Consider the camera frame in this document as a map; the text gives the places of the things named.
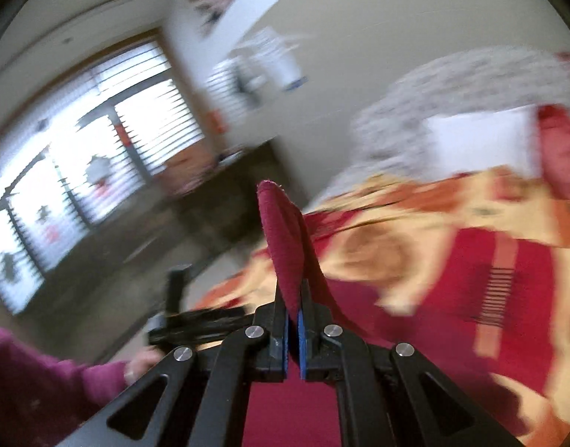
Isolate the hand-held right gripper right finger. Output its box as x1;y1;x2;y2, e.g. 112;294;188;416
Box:
298;279;523;447

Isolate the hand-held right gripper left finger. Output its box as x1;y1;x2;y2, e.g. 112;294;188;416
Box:
57;279;297;447

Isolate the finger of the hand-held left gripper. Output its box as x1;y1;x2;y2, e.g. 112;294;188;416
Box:
192;308;257;342

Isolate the maroon garment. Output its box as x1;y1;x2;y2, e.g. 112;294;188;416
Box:
243;179;528;447

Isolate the person's left forearm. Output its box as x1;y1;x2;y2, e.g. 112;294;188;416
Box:
0;326;133;447

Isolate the person's left hand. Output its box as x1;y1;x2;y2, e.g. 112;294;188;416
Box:
124;345;163;386

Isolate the dark wooden desk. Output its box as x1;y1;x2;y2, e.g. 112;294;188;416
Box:
163;142;314;254

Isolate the printed red and cream blanket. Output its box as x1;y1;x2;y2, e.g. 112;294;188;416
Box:
192;168;570;447

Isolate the large window with blinds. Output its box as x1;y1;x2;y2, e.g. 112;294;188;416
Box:
0;39;207;316

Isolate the small window with blinds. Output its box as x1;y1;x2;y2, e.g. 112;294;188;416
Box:
205;56;269;119

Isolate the white pillow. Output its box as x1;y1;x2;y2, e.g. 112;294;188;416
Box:
424;105;542;178

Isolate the grey floral duvet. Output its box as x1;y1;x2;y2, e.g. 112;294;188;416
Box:
313;47;570;206

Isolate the red pillow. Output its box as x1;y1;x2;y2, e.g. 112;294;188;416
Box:
536;53;570;210

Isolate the white wall paper sheet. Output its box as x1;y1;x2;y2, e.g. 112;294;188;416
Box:
237;27;310;93

